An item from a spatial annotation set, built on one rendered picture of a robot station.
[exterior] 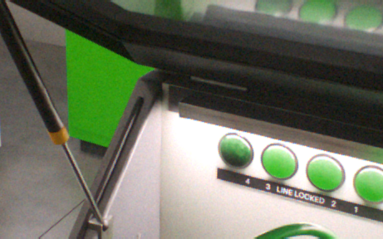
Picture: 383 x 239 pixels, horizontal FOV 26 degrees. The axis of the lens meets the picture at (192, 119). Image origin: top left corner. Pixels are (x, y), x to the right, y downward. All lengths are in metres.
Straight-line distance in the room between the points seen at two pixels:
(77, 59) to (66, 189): 0.61
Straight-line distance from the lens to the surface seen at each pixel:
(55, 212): 3.70
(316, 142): 1.00
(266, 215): 1.10
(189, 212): 1.16
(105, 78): 3.92
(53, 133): 0.92
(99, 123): 4.03
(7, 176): 4.02
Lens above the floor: 1.85
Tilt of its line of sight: 24 degrees down
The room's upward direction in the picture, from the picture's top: 2 degrees clockwise
